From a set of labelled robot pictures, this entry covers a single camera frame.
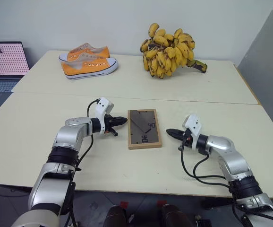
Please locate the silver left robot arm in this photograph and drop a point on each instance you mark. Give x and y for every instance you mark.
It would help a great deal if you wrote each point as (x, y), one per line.
(56, 170)

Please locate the open grey laptop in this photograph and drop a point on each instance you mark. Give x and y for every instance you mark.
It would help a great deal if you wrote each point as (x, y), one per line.
(3, 63)

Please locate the orange canvas sneaker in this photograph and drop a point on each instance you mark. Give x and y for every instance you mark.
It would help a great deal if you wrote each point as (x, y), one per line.
(87, 50)
(90, 67)

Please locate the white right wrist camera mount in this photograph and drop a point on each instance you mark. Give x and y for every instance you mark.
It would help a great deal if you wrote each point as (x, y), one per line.
(194, 130)

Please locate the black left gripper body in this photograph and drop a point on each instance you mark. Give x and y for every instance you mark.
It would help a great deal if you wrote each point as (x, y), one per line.
(109, 121)

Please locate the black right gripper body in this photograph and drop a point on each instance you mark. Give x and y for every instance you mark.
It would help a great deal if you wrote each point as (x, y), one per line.
(186, 140)

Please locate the yellow banana bunch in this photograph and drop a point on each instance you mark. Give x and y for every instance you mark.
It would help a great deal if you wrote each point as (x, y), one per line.
(167, 53)

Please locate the dark rounded shape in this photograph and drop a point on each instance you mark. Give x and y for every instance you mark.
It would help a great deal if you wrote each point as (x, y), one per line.
(115, 216)
(173, 216)

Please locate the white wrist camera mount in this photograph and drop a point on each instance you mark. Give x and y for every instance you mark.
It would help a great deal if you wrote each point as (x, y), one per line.
(102, 111)
(194, 130)

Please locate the wooden picture frame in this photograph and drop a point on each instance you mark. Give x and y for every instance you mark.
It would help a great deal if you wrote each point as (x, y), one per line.
(144, 128)

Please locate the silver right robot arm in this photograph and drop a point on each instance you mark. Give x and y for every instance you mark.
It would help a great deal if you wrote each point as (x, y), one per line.
(235, 163)

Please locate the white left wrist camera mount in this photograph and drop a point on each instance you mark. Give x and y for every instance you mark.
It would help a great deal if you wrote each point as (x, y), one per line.
(102, 111)

